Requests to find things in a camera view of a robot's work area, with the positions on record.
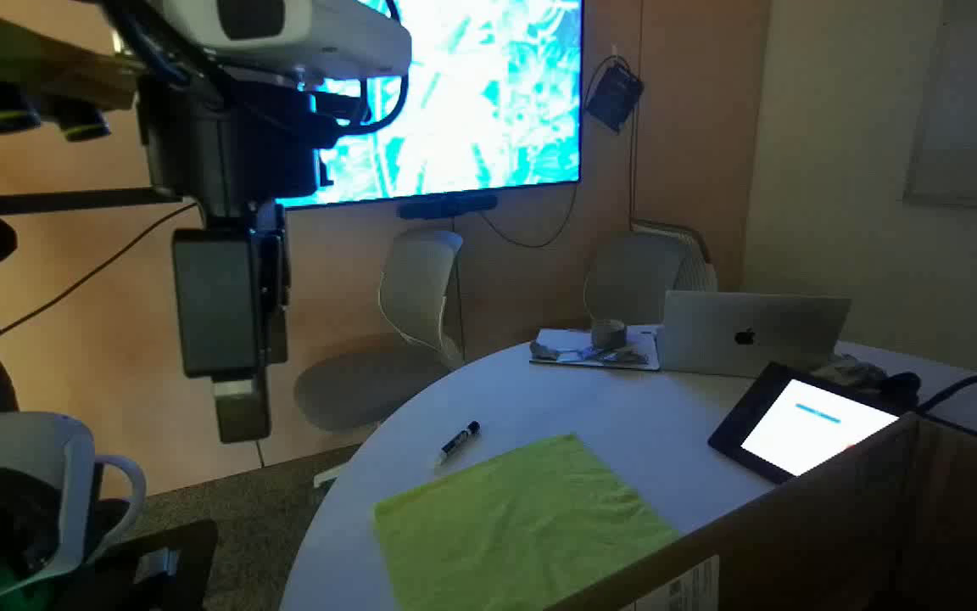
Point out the green microfibre towel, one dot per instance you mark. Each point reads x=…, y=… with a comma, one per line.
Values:
x=516, y=531

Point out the black floor box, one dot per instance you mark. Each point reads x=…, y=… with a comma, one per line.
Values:
x=154, y=566

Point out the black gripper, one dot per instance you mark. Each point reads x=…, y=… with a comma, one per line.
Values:
x=228, y=301

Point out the black marker with white cap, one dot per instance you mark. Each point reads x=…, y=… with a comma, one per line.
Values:
x=458, y=438

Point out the small grey object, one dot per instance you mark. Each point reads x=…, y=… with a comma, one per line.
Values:
x=610, y=334

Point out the white shell chair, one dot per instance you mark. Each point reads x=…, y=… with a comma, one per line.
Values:
x=50, y=446
x=416, y=294
x=637, y=275

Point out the black tablet with lit screen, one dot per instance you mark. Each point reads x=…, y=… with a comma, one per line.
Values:
x=811, y=430

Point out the wall-mounted display screen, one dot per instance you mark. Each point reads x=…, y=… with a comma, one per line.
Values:
x=490, y=90

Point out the black wall power adapter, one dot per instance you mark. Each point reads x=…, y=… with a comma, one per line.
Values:
x=616, y=96

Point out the black video bar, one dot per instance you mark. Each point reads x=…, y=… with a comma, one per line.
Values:
x=449, y=204

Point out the silver laptop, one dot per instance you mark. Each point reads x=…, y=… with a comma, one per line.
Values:
x=747, y=334

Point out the white paper sheets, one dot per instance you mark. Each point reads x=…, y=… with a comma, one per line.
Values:
x=568, y=344

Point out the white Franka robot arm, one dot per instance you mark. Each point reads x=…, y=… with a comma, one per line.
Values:
x=288, y=35

